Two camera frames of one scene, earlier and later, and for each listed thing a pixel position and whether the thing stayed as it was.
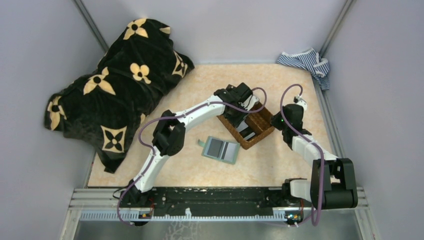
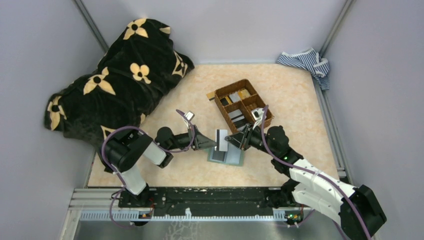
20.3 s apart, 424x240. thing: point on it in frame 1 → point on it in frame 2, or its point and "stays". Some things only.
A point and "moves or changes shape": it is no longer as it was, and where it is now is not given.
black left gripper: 235,121 → 200,141
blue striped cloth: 310,60 stays
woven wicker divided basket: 261,122 moves or changes shape
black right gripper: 274,121 → 242,138
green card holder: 223,150 moves or changes shape
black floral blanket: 103,108 stays
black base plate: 223,201 stays
